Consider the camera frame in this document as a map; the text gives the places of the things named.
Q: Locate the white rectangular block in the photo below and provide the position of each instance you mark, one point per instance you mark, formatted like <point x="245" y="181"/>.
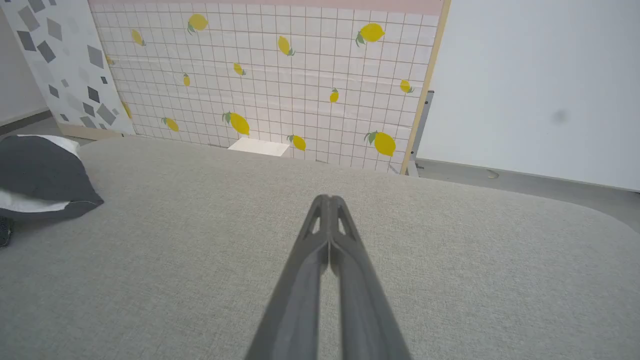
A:
<point x="260" y="147"/>

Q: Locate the grey terrazzo print backdrop panel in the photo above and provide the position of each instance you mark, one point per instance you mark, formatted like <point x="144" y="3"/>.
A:
<point x="65" y="65"/>

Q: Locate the white and black t-shirt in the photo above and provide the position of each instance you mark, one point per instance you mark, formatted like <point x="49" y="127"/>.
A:
<point x="40" y="170"/>

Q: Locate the white partition board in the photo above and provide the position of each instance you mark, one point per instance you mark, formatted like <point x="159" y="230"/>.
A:
<point x="525" y="75"/>

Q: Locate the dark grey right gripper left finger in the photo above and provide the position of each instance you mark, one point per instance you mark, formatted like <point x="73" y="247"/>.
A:
<point x="300" y="280"/>

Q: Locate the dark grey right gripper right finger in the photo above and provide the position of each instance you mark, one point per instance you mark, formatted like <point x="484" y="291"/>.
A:
<point x="360" y="300"/>

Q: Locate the grey metal panel stand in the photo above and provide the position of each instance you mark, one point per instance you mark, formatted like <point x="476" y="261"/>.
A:
<point x="419" y="132"/>

